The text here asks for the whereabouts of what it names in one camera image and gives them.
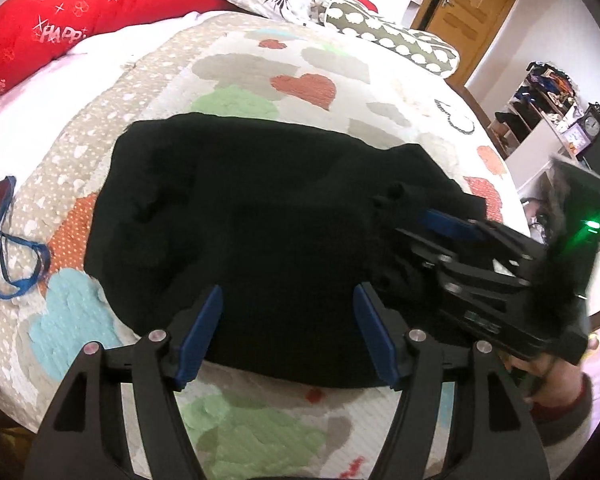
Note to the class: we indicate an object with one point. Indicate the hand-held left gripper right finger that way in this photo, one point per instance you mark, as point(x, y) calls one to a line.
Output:
point(377, 335)

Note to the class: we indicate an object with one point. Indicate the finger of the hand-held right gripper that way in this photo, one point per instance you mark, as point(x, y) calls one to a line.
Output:
point(430, 252)
point(450, 225)

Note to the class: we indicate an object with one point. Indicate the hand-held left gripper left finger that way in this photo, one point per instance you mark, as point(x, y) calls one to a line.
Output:
point(202, 335)

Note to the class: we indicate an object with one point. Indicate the black pants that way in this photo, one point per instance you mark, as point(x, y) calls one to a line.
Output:
point(255, 235)

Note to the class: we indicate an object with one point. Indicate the person's right forearm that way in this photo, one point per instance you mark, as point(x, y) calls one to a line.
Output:
point(570, 420)

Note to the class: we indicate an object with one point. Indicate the person's right hand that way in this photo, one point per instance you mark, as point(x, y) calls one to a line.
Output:
point(560, 382)

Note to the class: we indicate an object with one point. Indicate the patchwork quilted bedspread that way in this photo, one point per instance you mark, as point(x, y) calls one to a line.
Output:
point(245, 425)

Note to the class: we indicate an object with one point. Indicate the cluttered white shelf unit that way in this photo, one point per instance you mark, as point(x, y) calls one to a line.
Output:
point(530, 110)

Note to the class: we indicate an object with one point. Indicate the black table clock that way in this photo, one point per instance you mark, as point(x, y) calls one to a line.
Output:
point(594, 122)

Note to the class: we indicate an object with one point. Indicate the green shell-print bolster pillow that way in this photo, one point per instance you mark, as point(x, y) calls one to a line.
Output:
point(395, 40)

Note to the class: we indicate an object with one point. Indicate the wooden door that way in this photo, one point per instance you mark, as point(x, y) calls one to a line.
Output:
point(470, 15)

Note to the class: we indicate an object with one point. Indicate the white fleece blanket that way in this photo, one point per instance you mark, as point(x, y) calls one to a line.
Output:
point(80, 55)

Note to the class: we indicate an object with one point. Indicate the red embroidered long pillow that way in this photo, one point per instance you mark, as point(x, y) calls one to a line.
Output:
point(80, 5)

